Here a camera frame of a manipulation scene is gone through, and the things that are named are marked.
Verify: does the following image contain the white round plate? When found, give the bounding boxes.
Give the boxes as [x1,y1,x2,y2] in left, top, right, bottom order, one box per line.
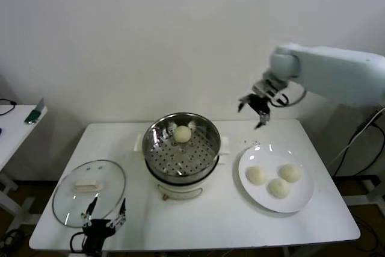
[233,144,315,213]

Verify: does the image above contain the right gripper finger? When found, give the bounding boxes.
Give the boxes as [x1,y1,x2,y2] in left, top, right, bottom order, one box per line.
[237,94,253,112]
[254,111,271,131]

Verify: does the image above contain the black power cable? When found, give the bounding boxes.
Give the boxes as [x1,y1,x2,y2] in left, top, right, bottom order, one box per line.
[332,123,385,178]

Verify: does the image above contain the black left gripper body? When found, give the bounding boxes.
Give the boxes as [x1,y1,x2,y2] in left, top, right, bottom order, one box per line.
[82,218,117,240]

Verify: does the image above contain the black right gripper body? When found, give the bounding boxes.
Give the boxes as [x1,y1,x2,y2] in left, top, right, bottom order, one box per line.
[248,94,271,116]

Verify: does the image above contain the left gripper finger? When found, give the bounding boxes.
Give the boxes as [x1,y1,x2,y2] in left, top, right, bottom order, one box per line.
[80,195,99,228]
[108,198,128,230]

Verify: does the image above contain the floor power strip with cables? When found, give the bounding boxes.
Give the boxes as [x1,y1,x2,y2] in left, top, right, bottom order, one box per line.
[0,228,23,257]

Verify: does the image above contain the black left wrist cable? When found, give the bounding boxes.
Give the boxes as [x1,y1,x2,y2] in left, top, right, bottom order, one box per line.
[70,231,88,253]

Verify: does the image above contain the green flat object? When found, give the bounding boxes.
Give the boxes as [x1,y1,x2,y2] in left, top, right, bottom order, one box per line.
[24,97,48,125]

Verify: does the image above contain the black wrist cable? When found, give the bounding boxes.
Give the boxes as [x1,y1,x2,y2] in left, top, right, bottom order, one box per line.
[70,231,88,253]
[272,85,307,108]

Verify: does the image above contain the white steamed baozi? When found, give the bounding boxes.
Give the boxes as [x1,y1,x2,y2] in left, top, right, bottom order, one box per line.
[173,125,192,143]
[246,166,268,185]
[268,178,291,199]
[280,163,303,183]

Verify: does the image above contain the stainless steel steamer basket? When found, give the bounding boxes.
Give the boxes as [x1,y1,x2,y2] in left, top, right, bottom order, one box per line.
[142,113,222,181]

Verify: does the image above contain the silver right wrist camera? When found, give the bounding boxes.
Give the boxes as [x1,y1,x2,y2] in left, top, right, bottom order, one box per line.
[251,78,286,100]

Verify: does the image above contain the round glass lid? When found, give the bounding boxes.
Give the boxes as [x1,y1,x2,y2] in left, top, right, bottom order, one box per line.
[52,159,126,228]

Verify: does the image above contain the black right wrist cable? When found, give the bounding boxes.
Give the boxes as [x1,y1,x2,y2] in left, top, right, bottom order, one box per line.
[272,85,307,108]

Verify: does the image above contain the white power cable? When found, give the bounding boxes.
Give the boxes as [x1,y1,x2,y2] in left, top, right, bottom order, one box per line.
[327,105,385,176]

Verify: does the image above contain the white side table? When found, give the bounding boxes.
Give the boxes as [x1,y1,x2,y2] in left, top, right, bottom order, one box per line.
[0,105,49,228]

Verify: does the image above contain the black power adapter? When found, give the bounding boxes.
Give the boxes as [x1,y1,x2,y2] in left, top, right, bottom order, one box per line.
[356,109,380,137]

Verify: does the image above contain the thin black cable with plug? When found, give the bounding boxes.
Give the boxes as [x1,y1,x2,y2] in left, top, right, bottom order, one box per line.
[0,99,17,116]

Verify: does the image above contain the white electric cooker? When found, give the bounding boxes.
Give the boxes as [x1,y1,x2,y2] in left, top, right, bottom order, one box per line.
[134,134,232,202]

